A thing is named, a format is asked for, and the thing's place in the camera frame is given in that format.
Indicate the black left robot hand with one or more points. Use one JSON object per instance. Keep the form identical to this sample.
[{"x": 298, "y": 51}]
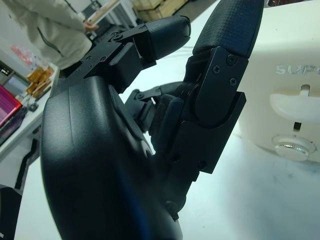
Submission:
[{"x": 95, "y": 162}]

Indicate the person's right hand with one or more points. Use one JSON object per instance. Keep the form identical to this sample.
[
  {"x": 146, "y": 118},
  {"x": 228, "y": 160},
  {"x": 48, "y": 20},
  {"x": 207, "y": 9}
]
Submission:
[{"x": 90, "y": 25}]

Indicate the person in light jacket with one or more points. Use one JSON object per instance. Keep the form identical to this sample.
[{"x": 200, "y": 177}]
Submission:
[{"x": 50, "y": 30}]

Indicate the cream white toaster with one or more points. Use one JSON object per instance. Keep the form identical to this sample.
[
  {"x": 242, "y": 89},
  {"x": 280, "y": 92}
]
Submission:
[{"x": 280, "y": 45}]

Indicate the chrome toaster knob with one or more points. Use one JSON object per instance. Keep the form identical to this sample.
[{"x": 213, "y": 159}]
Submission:
[{"x": 292, "y": 148}]

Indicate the white toaster lever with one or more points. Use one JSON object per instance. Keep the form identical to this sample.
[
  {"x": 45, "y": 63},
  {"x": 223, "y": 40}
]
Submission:
[{"x": 295, "y": 102}]

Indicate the clear plastic bag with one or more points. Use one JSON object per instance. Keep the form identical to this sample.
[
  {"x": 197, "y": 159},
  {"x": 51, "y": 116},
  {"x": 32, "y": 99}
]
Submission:
[{"x": 23, "y": 56}]

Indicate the orange snack packages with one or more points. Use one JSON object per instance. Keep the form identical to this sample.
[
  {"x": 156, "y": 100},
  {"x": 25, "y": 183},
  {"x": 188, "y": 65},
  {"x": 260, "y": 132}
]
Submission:
[{"x": 40, "y": 80}]

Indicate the white side desk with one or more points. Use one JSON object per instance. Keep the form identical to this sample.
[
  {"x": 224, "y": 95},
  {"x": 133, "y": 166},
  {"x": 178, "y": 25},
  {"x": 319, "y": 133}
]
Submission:
[{"x": 27, "y": 120}]

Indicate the pink box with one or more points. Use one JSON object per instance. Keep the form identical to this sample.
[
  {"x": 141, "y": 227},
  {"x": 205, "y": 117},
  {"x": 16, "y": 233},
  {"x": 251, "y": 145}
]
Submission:
[{"x": 8, "y": 107}]

